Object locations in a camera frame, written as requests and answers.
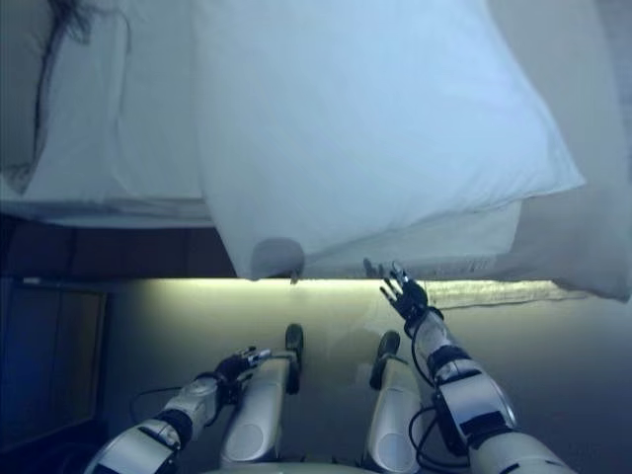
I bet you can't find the wooden cabinet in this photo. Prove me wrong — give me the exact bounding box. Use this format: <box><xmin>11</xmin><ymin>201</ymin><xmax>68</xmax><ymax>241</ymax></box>
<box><xmin>0</xmin><ymin>280</ymin><xmax>109</xmax><ymax>450</ymax></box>

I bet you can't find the brown bed frame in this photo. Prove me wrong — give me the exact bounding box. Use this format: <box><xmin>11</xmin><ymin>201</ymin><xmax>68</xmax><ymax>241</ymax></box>
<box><xmin>0</xmin><ymin>211</ymin><xmax>241</xmax><ymax>283</ymax></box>

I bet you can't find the right black robot foot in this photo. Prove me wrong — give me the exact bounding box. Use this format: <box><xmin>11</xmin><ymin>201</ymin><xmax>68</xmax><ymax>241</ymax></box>
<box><xmin>377</xmin><ymin>330</ymin><xmax>402</xmax><ymax>366</ymax></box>

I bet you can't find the black robot foot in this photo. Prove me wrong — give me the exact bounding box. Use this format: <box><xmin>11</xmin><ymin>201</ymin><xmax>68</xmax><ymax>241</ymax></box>
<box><xmin>377</xmin><ymin>330</ymin><xmax>402</xmax><ymax>366</ymax></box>
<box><xmin>284</xmin><ymin>323</ymin><xmax>305</xmax><ymax>364</ymax></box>

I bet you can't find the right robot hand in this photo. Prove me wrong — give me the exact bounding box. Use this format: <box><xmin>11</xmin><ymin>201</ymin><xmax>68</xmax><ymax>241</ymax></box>
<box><xmin>379</xmin><ymin>261</ymin><xmax>430</xmax><ymax>321</ymax></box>

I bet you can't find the left silver robot leg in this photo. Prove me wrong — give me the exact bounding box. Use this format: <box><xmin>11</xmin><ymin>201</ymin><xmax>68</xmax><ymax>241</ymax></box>
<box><xmin>219</xmin><ymin>345</ymin><xmax>302</xmax><ymax>470</ymax></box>

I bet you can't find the white sheeted mattress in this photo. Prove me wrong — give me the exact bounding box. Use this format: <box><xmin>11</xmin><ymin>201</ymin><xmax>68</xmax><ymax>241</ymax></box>
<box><xmin>0</xmin><ymin>0</ymin><xmax>524</xmax><ymax>280</ymax></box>

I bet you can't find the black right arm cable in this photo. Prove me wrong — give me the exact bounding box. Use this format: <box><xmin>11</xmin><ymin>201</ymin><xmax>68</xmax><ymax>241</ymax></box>
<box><xmin>408</xmin><ymin>315</ymin><xmax>448</xmax><ymax>458</ymax></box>

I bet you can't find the white duvet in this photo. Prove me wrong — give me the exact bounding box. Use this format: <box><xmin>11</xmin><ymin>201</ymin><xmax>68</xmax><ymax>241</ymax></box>
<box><xmin>190</xmin><ymin>0</ymin><xmax>588</xmax><ymax>283</ymax></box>

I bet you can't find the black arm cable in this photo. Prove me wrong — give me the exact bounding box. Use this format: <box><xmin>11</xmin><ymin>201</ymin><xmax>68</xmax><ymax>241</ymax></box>
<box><xmin>408</xmin><ymin>315</ymin><xmax>448</xmax><ymax>458</ymax></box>
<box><xmin>129</xmin><ymin>387</ymin><xmax>185</xmax><ymax>422</ymax></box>

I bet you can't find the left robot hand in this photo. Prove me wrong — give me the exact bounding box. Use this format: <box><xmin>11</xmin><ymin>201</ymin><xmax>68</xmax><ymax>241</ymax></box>
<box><xmin>214</xmin><ymin>347</ymin><xmax>273</xmax><ymax>396</ymax></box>

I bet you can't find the left black robot foot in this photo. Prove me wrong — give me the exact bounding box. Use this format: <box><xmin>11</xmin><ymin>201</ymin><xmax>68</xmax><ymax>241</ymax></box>
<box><xmin>284</xmin><ymin>323</ymin><xmax>305</xmax><ymax>364</ymax></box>

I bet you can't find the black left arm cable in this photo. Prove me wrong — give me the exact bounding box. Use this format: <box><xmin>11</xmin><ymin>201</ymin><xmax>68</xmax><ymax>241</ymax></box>
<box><xmin>129</xmin><ymin>387</ymin><xmax>185</xmax><ymax>422</ymax></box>

